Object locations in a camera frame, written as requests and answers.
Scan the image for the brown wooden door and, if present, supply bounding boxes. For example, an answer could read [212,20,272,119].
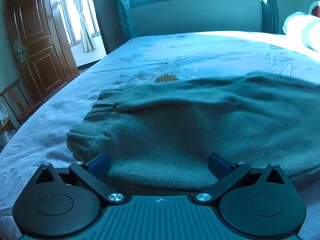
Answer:
[6,0,79,102]

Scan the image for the teal curtain near headboard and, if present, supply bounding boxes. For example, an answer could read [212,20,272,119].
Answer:
[261,0,279,34]

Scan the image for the light blue floral bedsheet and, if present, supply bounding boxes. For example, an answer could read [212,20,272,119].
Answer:
[1,31,319,239]

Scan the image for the teal curtain near door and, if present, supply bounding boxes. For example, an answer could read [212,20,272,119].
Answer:
[116,0,138,42]

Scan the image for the white rolled duvet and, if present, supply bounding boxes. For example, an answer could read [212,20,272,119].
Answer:
[282,11,319,53]

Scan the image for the balcony window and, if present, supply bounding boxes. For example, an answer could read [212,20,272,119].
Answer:
[57,0,100,46]

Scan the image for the wooden chair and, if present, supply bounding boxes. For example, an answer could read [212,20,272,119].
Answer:
[1,78,41,126]

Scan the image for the red white headboard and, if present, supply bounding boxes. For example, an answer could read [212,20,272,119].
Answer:
[309,0,320,18]

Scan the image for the white balcony curtain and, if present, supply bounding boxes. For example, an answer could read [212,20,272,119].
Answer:
[73,0,96,53]

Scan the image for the grey-green fleece pants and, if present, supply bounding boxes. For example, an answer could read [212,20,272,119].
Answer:
[67,73,319,191]

